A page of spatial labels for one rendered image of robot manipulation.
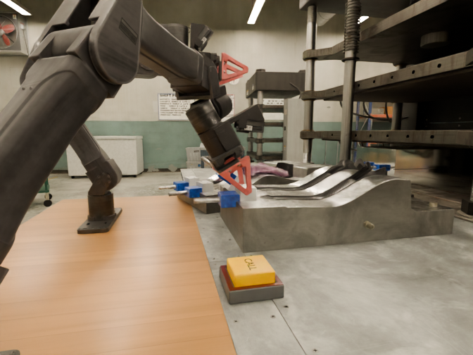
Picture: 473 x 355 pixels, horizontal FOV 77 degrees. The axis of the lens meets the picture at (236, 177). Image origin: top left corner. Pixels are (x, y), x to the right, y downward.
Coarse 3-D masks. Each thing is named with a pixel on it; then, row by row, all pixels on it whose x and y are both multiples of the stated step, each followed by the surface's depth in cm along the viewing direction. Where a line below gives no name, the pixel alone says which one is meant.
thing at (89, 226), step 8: (112, 192) 79; (88, 200) 76; (96, 200) 75; (104, 200) 76; (112, 200) 78; (96, 208) 75; (104, 208) 76; (112, 208) 78; (120, 208) 88; (88, 216) 77; (96, 216) 76; (104, 216) 76; (112, 216) 78; (88, 224) 74; (96, 224) 73; (104, 224) 73; (112, 224) 75; (80, 232) 69; (88, 232) 69; (96, 232) 70
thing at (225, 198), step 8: (224, 192) 64; (232, 192) 64; (240, 192) 62; (200, 200) 62; (208, 200) 62; (216, 200) 63; (224, 200) 62; (232, 200) 62; (240, 200) 62; (248, 200) 62
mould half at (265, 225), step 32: (256, 192) 71; (288, 192) 74; (320, 192) 71; (352, 192) 64; (384, 192) 63; (256, 224) 57; (288, 224) 59; (320, 224) 60; (352, 224) 62; (384, 224) 64; (416, 224) 66; (448, 224) 68
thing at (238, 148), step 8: (200, 136) 59; (208, 136) 58; (216, 136) 58; (208, 144) 59; (216, 144) 58; (240, 144) 58; (208, 152) 60; (216, 152) 59; (224, 152) 59; (232, 152) 57; (240, 152) 57; (208, 160) 66; (216, 160) 57
